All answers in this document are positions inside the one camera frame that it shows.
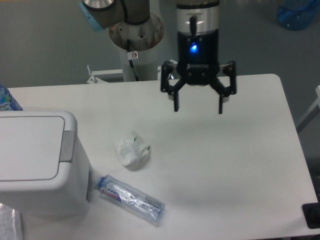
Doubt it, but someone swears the crumpled white paper wrapper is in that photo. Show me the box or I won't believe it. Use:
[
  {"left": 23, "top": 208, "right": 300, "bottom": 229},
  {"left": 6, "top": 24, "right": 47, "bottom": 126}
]
[{"left": 114, "top": 131, "right": 152, "bottom": 168}]

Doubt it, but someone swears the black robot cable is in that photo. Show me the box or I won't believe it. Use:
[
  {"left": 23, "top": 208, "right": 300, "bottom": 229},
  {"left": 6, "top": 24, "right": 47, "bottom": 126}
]
[{"left": 126, "top": 38, "right": 140, "bottom": 82}]

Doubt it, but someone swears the crushed clear plastic bottle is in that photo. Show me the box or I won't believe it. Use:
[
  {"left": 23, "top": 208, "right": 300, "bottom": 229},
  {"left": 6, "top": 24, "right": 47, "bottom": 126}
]
[{"left": 94, "top": 174, "right": 165, "bottom": 224}]

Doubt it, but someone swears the blue labelled bottle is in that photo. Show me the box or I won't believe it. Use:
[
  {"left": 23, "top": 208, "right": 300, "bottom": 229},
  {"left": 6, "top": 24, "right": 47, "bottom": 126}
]
[{"left": 0, "top": 85, "right": 23, "bottom": 111}]

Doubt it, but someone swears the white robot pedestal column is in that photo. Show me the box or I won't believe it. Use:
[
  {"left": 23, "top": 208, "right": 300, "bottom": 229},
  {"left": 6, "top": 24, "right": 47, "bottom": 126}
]
[{"left": 118, "top": 47, "right": 158, "bottom": 82}]

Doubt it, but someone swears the white speckled sheet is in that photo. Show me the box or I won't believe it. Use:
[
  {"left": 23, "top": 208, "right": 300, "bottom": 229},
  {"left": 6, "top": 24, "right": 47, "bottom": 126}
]
[{"left": 0, "top": 203, "right": 24, "bottom": 240}]

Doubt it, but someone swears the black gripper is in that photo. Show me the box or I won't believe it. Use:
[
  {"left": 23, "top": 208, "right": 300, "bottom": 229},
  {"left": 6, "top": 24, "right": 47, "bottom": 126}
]
[{"left": 160, "top": 29, "right": 237, "bottom": 114}]

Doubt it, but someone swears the black device at table edge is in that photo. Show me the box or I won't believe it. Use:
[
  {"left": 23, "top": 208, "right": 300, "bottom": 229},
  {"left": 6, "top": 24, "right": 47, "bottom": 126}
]
[{"left": 302, "top": 202, "right": 320, "bottom": 229}]

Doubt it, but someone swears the white frame at right edge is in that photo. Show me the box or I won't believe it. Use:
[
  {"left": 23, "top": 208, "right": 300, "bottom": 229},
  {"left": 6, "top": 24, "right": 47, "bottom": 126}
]
[{"left": 296, "top": 85, "right": 320, "bottom": 134}]

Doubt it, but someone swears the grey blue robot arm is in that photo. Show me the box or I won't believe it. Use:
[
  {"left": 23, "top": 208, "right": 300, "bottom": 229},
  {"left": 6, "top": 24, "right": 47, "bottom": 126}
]
[{"left": 79, "top": 0, "right": 237, "bottom": 114}]

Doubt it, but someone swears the large blue water jug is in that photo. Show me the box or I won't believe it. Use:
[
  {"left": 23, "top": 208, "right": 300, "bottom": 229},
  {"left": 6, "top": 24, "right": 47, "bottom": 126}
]
[{"left": 276, "top": 0, "right": 320, "bottom": 31}]

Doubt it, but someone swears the white push-lid trash can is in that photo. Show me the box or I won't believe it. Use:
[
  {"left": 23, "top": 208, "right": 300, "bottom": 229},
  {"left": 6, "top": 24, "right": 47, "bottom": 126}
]
[{"left": 0, "top": 110, "right": 93, "bottom": 216}]

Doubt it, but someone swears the white mounting bracket frame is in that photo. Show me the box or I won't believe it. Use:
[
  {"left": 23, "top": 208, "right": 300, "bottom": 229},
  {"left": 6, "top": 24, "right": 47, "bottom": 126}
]
[{"left": 86, "top": 59, "right": 179, "bottom": 84}]

